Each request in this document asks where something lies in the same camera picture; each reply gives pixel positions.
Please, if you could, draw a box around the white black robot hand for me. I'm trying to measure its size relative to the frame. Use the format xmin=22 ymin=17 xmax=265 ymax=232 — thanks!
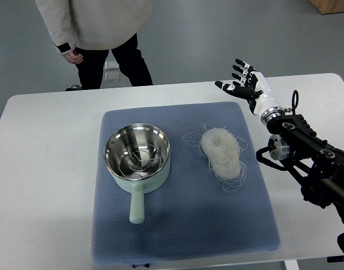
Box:
xmin=215 ymin=59 xmax=284 ymax=123

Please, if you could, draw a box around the white vermicelli bundle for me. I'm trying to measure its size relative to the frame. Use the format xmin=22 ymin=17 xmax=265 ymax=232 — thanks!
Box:
xmin=182 ymin=125 xmax=248 ymax=192

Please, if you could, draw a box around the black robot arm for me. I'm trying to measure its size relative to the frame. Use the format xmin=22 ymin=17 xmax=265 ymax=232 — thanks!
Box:
xmin=256 ymin=107 xmax=344 ymax=224

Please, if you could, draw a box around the mint green steel pot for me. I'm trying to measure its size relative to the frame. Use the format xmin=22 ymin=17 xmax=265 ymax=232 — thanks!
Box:
xmin=103 ymin=123 xmax=171 ymax=224

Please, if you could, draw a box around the wooden box corner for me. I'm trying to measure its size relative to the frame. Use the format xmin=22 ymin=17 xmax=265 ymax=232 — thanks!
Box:
xmin=310 ymin=0 xmax=344 ymax=15

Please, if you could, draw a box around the blue quilted mat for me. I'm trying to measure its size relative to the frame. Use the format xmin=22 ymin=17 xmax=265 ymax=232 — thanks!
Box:
xmin=91 ymin=102 xmax=280 ymax=267

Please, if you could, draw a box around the clear packet on floor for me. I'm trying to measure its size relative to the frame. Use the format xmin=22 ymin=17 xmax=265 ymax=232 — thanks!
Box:
xmin=104 ymin=70 xmax=120 ymax=83
xmin=104 ymin=56 xmax=119 ymax=70

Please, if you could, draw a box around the standing person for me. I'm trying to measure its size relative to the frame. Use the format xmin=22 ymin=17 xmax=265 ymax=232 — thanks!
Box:
xmin=36 ymin=0 xmax=153 ymax=90

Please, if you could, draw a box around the black cable loop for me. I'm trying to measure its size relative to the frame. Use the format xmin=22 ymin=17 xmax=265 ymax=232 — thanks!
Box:
xmin=284 ymin=89 xmax=300 ymax=115

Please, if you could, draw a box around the wire steaming rack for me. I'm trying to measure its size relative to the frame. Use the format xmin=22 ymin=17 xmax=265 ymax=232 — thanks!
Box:
xmin=118 ymin=144 xmax=164 ymax=180

